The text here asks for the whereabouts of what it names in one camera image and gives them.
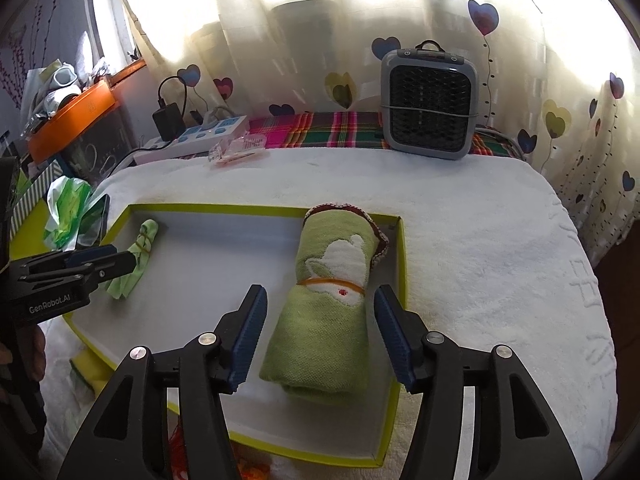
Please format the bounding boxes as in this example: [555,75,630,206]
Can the black power adapter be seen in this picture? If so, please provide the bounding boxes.
[151,102,186,140]

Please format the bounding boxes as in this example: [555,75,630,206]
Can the person's left hand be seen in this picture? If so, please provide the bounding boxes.
[31,327,49,383]

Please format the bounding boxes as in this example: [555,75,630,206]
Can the orange box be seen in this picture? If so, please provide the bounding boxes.
[27,79,123,163]

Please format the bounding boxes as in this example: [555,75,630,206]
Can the pile of white packets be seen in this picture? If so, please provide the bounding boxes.
[22,57,108,121]

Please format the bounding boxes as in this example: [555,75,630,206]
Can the small green cloth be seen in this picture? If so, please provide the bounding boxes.
[105,218,161,302]

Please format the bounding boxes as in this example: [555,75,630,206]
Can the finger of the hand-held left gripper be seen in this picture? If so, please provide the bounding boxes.
[70,251,137,297]
[17,245,118,282]

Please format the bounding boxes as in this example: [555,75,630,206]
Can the grey portable fan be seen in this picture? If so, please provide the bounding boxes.
[380,40,482,161]

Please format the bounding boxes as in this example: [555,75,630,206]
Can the plaid cloth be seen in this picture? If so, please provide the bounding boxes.
[248,110,523,161]

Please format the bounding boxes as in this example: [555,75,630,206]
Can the heart print curtain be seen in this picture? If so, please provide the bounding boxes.
[105,0,640,271]

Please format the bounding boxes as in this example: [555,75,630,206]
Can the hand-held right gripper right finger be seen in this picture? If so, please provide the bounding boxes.
[373,284,583,480]

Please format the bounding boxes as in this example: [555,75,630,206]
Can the green towel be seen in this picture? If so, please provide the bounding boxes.
[259,201,391,406]

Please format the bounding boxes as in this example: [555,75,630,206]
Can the black printed box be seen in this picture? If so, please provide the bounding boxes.
[60,102,138,186]

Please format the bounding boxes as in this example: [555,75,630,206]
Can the clear plastic wrapper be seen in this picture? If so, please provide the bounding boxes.
[208,130,266,165]

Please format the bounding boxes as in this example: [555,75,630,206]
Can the green plastic bag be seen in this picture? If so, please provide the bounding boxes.
[44,176,103,251]

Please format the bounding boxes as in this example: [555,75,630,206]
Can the yellow-green shallow box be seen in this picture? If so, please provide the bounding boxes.
[62,202,405,468]

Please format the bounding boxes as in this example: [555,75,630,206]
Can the white power strip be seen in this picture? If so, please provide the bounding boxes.
[132,115,249,166]

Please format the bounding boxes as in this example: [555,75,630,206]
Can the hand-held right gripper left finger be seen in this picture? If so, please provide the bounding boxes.
[57,284,268,480]

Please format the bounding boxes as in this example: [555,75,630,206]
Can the yellow-green box lid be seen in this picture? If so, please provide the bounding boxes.
[10,205,57,263]

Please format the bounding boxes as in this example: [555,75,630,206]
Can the red string tassel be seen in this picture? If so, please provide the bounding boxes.
[167,412,191,480]

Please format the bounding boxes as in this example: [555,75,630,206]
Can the black charging cable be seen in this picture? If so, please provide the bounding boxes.
[87,146,153,181]

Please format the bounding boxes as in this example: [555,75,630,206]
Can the striped gift box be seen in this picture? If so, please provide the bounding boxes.
[10,157,71,241]

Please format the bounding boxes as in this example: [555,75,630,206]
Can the window frame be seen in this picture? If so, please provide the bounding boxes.
[85,0,118,68]

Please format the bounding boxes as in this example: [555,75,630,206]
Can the purple flower branches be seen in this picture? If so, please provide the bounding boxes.
[0,0,71,111]

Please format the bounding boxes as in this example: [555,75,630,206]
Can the black smartphone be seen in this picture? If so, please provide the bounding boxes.
[92,194,112,248]

